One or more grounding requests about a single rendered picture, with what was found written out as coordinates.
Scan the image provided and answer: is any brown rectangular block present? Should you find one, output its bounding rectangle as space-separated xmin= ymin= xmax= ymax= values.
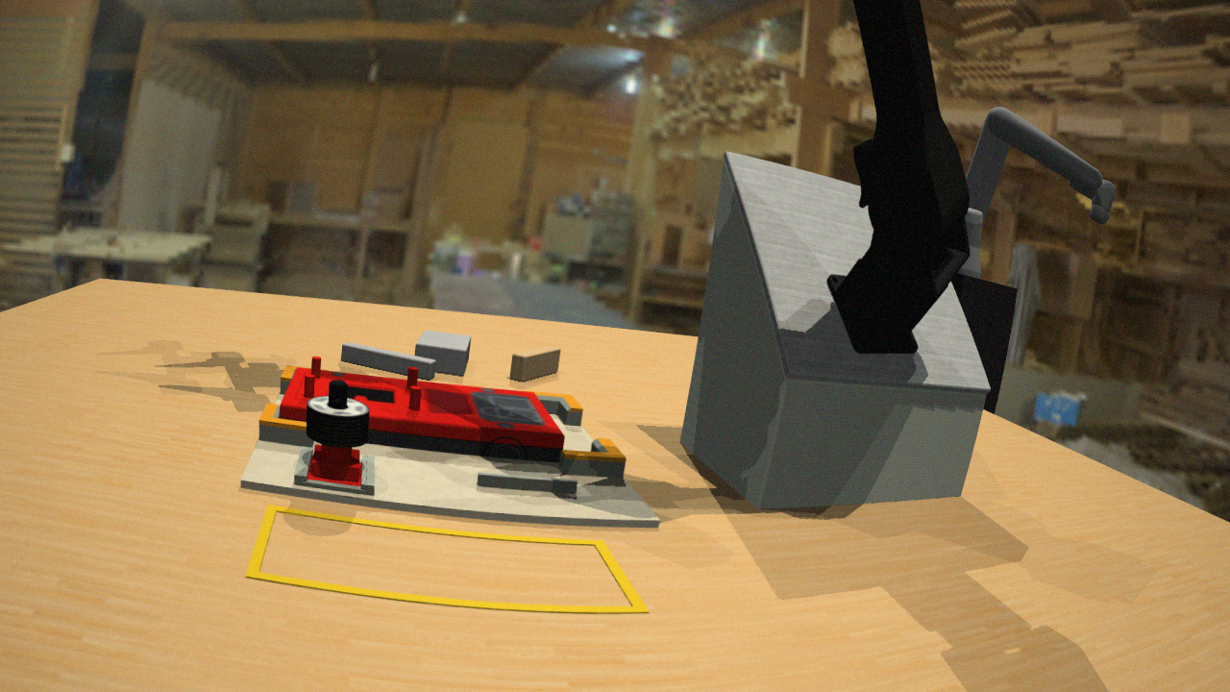
xmin=509 ymin=345 xmax=560 ymax=382

